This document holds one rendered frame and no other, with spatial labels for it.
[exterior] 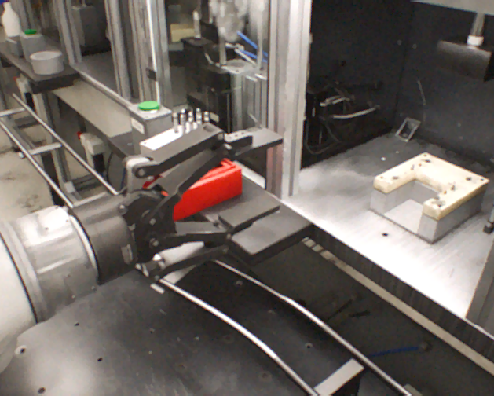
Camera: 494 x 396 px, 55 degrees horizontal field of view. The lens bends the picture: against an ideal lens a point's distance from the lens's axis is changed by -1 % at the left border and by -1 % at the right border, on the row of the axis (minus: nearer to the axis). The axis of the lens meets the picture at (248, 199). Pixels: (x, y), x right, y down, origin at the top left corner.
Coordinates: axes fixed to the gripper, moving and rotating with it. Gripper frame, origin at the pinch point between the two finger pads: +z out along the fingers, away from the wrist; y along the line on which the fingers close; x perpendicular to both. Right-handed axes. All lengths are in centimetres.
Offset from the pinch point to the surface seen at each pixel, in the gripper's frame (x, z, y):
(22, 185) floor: 223, 12, -112
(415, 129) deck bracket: 19, 63, -19
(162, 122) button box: 43.1, 11.5, -11.4
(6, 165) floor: 253, 12, -112
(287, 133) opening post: 18.5, 22.2, -7.9
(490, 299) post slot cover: -20.8, 21.5, -16.3
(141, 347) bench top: 23, -8, -44
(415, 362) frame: -7, 38, -56
